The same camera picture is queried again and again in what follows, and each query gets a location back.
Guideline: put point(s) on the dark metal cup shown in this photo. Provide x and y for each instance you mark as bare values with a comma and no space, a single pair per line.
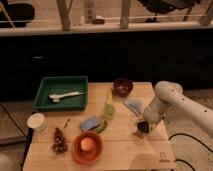
142,128

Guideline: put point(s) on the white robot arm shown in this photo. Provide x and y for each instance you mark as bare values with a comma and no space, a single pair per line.
171,94

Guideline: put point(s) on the dark red bowl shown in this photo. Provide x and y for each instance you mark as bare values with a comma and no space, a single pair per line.
122,87

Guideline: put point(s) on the green plastic cup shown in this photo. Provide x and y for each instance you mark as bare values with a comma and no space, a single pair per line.
108,112

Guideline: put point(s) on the blue cloth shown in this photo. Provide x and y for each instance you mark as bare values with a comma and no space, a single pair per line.
134,106

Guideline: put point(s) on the green plate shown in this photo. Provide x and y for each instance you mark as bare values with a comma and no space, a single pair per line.
102,127

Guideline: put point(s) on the blue sponge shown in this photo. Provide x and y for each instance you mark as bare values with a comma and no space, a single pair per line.
90,123

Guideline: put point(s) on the white plastic fork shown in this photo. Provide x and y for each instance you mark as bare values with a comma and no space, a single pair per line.
58,97

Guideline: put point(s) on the green plastic tray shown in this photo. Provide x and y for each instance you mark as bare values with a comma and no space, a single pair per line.
62,85

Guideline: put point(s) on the orange fruit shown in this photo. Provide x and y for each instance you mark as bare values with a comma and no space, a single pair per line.
87,144

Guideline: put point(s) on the orange bowl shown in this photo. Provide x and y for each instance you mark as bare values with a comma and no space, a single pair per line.
83,157

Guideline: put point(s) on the bunch of dark grapes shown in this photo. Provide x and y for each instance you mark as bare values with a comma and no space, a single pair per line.
60,143

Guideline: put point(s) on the white paper cup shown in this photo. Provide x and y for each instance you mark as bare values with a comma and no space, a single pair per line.
37,122

